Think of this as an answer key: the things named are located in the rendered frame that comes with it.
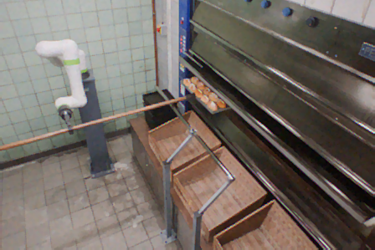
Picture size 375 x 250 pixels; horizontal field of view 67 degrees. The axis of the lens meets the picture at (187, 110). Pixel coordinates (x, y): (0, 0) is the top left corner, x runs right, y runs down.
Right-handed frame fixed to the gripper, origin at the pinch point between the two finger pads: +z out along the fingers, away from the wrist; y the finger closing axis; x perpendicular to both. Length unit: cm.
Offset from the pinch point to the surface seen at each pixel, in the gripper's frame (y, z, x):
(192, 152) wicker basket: 61, 5, -97
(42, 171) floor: 120, -98, 39
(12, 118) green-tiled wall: 57, -123, 50
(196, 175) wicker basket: 56, 35, -84
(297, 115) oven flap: -35, 92, -113
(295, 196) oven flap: 18, 107, -112
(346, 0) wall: -99, 98, -113
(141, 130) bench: 62, -50, -66
